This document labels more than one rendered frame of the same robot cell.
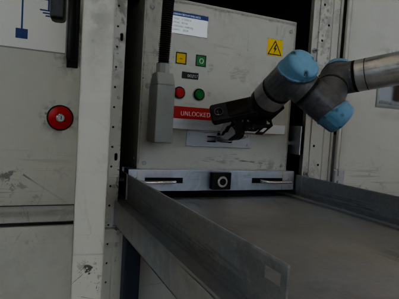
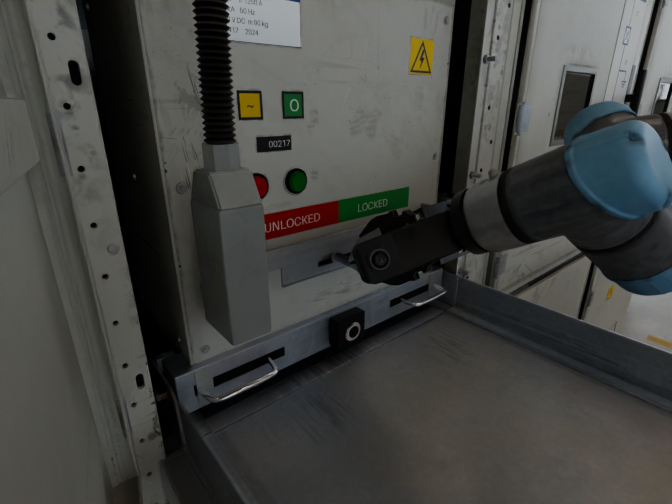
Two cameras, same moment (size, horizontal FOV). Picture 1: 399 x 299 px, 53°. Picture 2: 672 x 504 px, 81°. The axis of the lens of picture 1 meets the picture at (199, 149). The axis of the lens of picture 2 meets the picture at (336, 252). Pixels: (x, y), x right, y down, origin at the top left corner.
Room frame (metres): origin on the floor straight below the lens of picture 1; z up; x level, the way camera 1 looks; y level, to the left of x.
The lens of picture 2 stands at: (0.61, 0.11, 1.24)
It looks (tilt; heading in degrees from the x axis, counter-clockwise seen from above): 21 degrees down; 344
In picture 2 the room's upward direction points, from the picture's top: straight up
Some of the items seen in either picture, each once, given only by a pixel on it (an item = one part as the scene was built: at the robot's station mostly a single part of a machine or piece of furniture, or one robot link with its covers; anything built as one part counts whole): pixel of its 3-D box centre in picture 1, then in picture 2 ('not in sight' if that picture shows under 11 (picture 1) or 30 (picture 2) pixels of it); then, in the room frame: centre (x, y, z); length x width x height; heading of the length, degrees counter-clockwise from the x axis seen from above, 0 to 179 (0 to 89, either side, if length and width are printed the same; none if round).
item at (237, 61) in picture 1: (222, 94); (339, 169); (1.16, -0.06, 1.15); 0.48 x 0.01 x 0.48; 114
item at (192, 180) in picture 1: (215, 179); (333, 319); (1.18, -0.05, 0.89); 0.54 x 0.05 x 0.06; 114
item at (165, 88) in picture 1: (160, 108); (229, 252); (1.01, 0.11, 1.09); 0.08 x 0.05 x 0.17; 24
